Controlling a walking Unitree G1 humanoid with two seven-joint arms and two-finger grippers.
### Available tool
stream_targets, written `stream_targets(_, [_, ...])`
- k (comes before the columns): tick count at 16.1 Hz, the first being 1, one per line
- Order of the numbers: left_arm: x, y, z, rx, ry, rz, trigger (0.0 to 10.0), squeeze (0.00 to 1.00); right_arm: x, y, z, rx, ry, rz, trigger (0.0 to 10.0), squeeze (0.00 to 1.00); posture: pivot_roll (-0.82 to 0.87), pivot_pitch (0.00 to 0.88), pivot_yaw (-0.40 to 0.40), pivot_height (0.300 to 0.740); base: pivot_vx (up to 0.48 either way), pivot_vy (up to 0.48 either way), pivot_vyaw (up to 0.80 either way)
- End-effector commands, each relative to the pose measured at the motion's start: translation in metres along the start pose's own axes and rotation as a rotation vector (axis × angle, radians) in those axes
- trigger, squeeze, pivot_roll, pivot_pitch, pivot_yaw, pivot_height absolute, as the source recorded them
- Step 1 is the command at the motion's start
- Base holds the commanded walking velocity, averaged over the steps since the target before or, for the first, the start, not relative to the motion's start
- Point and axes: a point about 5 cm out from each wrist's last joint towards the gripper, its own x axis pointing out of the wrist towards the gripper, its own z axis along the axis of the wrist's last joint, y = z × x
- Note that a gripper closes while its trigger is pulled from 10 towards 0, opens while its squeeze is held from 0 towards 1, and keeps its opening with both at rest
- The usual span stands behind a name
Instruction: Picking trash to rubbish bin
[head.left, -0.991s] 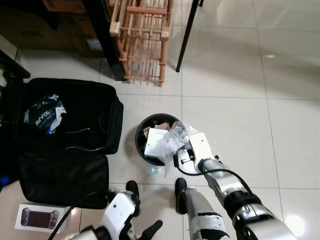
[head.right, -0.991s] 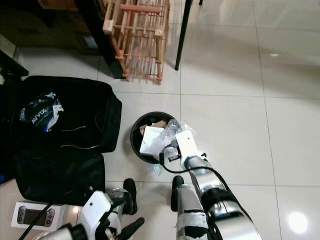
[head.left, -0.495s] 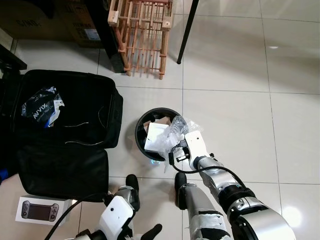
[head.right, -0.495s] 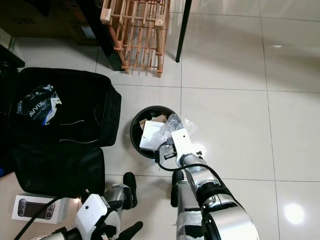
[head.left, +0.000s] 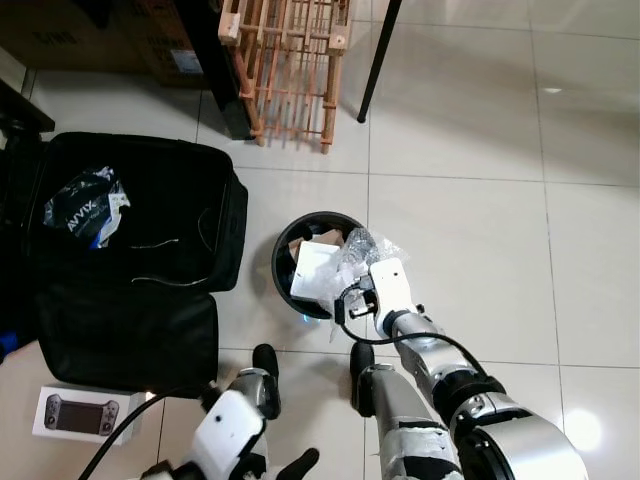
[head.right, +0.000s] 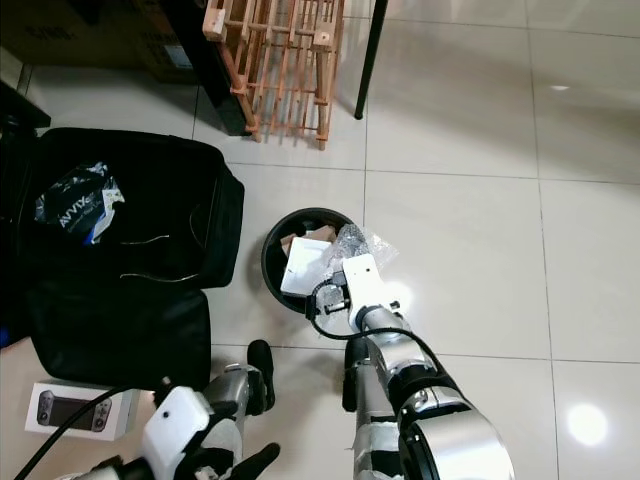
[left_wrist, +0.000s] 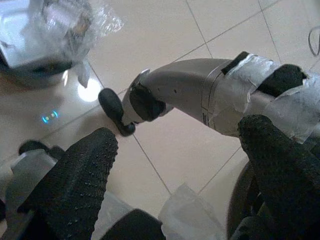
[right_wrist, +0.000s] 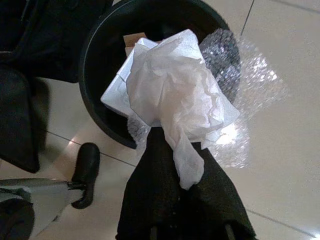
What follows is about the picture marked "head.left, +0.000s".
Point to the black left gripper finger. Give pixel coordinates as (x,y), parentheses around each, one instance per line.
(298,465)

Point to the clear plastic wrapper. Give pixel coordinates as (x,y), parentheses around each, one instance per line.
(360,245)

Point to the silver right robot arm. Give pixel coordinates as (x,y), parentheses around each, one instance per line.
(500,430)

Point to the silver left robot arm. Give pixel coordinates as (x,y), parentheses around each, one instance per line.
(170,472)

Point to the round black rubbish bin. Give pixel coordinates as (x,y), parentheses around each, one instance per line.
(282,270)

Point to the white carton box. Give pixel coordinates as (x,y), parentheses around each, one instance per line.
(315,270)

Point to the brown cardboard scrap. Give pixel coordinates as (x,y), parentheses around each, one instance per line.
(320,238)

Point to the robot left leg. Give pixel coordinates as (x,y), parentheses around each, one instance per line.
(262,390)

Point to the robot leg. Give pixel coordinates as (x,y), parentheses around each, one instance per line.
(262,390)
(400,430)

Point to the robot right leg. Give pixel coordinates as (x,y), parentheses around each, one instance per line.
(400,430)

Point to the white game console box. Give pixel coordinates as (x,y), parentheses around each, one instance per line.
(80,415)

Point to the black open soft suitcase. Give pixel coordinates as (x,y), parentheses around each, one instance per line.
(170,200)

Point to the orange wooden slatted rack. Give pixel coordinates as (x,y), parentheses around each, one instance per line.
(290,70)

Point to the thin black metal pole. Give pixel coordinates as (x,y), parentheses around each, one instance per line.
(378,60)

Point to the thick black table leg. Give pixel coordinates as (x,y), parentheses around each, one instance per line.
(215,70)

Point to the printed black white plastic bag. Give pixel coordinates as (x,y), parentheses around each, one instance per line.
(85,205)

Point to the large brown cardboard box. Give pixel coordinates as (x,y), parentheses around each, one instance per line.
(90,35)

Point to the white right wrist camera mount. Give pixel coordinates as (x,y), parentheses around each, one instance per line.
(392,285)

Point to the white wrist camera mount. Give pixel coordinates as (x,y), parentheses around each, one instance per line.
(392,285)
(228,435)

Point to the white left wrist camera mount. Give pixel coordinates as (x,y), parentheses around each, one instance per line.
(228,435)

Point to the black furniture frame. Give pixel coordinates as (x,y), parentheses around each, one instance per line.
(20,110)

